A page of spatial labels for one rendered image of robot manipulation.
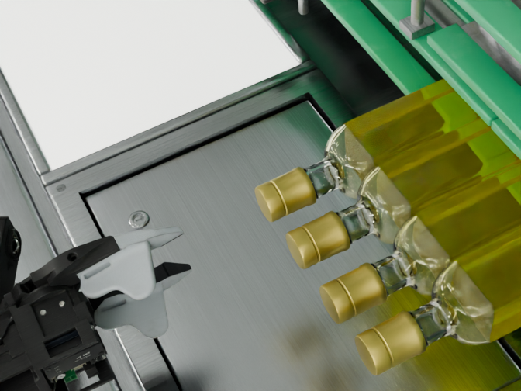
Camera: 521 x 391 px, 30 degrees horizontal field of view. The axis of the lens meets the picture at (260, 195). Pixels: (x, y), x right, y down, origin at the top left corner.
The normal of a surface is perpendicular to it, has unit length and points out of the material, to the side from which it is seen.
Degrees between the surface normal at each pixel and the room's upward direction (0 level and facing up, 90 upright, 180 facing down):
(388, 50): 90
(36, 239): 90
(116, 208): 90
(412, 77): 90
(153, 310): 99
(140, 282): 80
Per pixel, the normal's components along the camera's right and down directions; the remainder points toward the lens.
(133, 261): -0.22, -0.50
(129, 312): 0.11, -0.58
